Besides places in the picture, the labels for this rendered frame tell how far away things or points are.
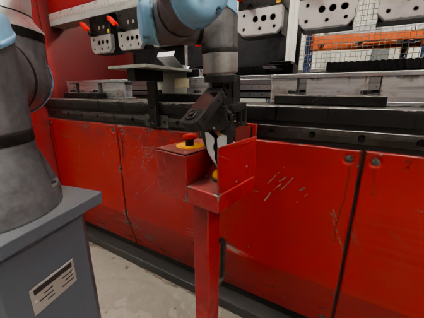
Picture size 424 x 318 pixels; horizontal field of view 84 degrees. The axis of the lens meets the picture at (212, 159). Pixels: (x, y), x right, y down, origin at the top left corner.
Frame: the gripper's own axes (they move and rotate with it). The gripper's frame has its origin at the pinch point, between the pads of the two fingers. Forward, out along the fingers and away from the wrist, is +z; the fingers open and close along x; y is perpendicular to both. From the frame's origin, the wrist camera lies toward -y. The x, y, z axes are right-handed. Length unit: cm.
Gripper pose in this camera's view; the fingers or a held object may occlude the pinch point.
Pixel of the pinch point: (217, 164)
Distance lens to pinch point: 56.3
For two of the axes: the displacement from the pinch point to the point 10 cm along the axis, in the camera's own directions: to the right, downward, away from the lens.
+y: 6.2, -2.9, 7.3
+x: -7.8, -1.8, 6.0
